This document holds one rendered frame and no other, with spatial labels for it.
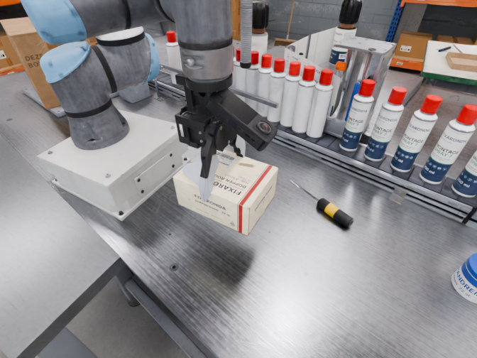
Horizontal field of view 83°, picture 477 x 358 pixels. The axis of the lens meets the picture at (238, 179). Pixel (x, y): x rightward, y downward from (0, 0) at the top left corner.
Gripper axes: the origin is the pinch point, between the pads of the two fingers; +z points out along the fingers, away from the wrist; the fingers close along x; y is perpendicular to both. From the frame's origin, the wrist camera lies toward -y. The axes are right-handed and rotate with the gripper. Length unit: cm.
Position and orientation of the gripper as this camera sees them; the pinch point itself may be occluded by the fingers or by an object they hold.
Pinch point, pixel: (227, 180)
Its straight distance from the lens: 52.7
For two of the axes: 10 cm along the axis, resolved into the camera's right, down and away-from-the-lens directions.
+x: -5.0, 5.7, -6.5
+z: 0.2, 7.6, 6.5
